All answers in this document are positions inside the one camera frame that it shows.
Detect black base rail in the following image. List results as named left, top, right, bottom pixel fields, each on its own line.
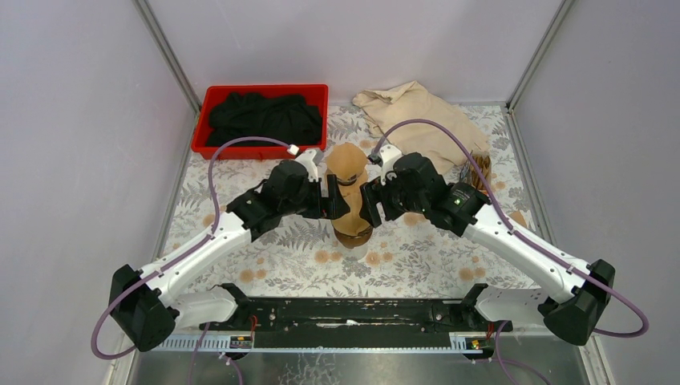
left=210, top=297, right=512, bottom=350

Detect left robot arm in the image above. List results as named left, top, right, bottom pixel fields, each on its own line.
left=105, top=155, right=350, bottom=351

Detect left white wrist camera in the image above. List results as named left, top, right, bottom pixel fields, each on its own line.
left=287, top=144, right=324, bottom=182

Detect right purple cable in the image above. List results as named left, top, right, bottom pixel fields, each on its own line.
left=371, top=119, right=650, bottom=385

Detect beige cloth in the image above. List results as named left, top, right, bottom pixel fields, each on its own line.
left=352, top=81, right=490, bottom=174

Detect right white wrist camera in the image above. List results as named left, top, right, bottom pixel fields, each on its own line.
left=368, top=144, right=403, bottom=185

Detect dark wooden ring holder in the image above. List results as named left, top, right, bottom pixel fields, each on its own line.
left=334, top=229, right=373, bottom=249

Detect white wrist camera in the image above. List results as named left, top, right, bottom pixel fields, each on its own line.
left=368, top=144, right=403, bottom=185
left=287, top=144, right=324, bottom=182

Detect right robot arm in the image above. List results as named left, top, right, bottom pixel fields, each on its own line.
left=360, top=146, right=616, bottom=346

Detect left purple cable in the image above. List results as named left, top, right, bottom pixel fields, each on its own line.
left=91, top=136, right=293, bottom=385

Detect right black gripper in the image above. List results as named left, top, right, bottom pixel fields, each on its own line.
left=358, top=171, right=427, bottom=228

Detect brown paper coffee filter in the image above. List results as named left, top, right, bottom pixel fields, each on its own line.
left=326, top=143, right=368, bottom=187

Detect fallen brown paper filter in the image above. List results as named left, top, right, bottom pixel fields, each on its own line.
left=508, top=211, right=527, bottom=228

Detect red plastic bin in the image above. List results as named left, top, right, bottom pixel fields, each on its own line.
left=191, top=83, right=329, bottom=160

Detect purple cable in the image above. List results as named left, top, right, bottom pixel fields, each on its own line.
left=371, top=119, right=650, bottom=385
left=91, top=136, right=293, bottom=385

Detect black cloth in bin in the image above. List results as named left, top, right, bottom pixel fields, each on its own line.
left=206, top=92, right=323, bottom=148

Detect orange coffee filter box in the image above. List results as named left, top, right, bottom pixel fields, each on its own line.
left=459, top=152, right=492, bottom=195

